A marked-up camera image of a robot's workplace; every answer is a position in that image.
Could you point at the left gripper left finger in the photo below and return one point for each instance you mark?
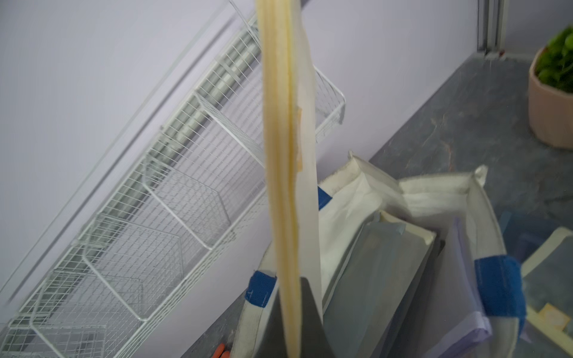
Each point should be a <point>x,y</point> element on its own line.
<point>268,342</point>

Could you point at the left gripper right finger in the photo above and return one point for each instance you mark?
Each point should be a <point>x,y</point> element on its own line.
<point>314,343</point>

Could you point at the grey mesh pouch front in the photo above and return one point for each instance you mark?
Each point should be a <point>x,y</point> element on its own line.
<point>374,274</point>

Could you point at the purple mesh pouch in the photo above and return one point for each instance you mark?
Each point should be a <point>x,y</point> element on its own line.
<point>455,322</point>

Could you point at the blue mesh pouch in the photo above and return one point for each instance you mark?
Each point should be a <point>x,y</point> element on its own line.
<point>535,243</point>

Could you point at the white canvas Doraemon tote bag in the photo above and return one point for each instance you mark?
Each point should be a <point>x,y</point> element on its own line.
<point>359,189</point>

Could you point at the yellow mesh pouch bottom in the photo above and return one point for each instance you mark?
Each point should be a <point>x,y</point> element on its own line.
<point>547,278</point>

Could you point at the red rubber glove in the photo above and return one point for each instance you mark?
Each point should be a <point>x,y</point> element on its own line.
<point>221,352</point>

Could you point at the green plant in beige pot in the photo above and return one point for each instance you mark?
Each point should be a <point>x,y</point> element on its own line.
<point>550,92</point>

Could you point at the long white wire wall basket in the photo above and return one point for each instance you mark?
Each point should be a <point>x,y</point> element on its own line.
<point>182,203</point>

